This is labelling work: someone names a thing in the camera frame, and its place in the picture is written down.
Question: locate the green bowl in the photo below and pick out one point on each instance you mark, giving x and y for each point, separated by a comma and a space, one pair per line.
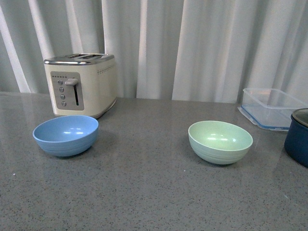
219, 142

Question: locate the blue bowl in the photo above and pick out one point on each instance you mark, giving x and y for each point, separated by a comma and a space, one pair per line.
67, 135

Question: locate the cream two-slot toaster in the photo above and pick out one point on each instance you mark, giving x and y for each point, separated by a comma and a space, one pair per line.
82, 83

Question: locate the white curtain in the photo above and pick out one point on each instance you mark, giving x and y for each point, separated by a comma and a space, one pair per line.
193, 50

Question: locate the clear container lid blue seal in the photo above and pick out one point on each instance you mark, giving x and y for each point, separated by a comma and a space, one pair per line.
267, 118

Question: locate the clear plastic container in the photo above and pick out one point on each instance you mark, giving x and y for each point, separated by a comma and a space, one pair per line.
271, 98

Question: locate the dark blue saucepan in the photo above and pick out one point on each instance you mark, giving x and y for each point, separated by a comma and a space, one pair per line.
296, 142

